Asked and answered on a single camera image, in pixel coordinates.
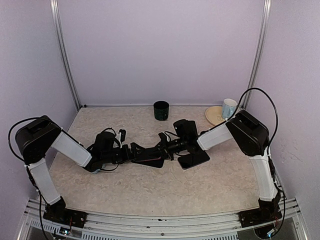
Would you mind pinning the aluminium frame post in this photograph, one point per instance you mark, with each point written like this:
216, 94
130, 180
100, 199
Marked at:
260, 43
54, 5

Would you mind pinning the black phone case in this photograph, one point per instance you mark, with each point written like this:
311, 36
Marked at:
155, 163

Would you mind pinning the light blue mug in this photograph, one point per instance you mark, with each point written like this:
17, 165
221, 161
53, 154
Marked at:
228, 108

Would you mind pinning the left aluminium frame post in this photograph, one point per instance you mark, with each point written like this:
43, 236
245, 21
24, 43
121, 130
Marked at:
54, 5

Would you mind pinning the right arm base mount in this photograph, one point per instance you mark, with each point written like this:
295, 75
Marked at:
258, 216

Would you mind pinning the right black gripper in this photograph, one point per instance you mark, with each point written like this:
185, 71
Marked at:
165, 151

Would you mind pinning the pink phone case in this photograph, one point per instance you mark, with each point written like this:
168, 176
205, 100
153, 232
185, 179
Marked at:
191, 128

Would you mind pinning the light blue phone case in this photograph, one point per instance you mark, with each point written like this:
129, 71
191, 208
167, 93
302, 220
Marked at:
95, 171

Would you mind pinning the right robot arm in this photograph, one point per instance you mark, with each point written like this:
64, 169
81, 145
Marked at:
251, 136

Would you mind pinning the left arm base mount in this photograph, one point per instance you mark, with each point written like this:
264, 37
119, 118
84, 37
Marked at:
69, 217

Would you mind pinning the right aluminium frame post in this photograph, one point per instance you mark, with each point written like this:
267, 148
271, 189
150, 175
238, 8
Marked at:
260, 43

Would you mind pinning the beige round plate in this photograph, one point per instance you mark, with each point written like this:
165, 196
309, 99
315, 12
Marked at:
213, 115

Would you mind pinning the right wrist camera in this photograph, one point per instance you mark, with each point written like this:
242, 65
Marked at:
164, 138

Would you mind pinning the dark green cup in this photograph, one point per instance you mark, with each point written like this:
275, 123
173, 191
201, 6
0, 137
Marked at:
161, 110

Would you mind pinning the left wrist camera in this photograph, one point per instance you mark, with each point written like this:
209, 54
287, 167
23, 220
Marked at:
120, 137

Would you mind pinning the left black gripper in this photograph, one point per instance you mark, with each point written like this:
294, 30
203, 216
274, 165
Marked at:
128, 155

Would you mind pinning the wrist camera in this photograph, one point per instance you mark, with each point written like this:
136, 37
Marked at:
164, 138
120, 137

